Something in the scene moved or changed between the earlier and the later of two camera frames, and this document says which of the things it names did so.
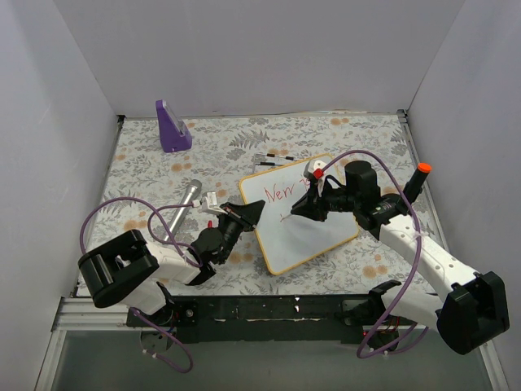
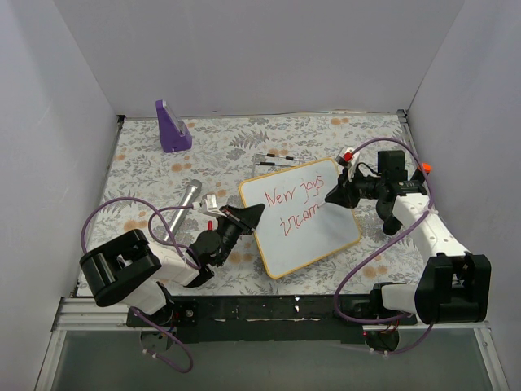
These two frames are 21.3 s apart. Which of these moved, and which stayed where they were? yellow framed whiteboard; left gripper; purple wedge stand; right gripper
Moved: right gripper
Stayed: purple wedge stand; left gripper; yellow framed whiteboard
